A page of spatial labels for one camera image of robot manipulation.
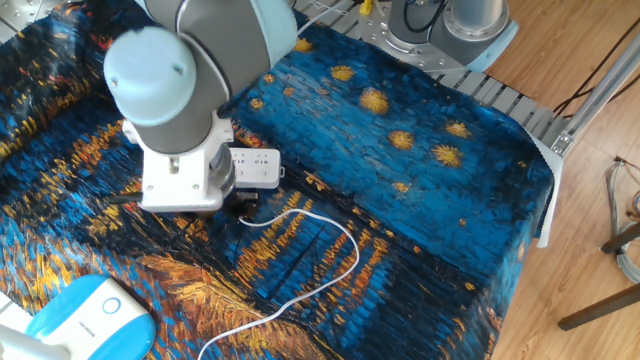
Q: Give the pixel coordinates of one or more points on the small yellow object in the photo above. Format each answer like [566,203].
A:
[366,6]

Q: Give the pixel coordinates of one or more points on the silver screwed metal plate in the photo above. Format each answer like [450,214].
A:
[22,10]

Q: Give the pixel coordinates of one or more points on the starry night painted tablecloth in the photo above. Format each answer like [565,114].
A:
[400,200]

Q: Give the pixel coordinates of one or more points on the silver robot mounting plate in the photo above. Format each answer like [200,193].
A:
[380,40]

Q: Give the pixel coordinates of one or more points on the blue and white desk lamp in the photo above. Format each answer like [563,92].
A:
[90,320]

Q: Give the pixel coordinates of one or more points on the dark brown wooden leg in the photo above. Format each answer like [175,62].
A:
[620,240]
[600,306]

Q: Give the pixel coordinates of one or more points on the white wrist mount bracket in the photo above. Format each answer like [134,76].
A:
[175,185]

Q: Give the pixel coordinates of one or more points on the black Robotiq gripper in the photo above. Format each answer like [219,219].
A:
[240,196]

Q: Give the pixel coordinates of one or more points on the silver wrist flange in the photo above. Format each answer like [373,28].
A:
[223,170]

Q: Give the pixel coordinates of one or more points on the silver grey UR5 robot arm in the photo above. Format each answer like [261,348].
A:
[210,55]

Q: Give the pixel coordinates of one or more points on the white power strip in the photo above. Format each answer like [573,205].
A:
[260,167]

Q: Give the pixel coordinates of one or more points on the aluminium frame beam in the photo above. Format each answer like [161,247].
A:
[595,100]

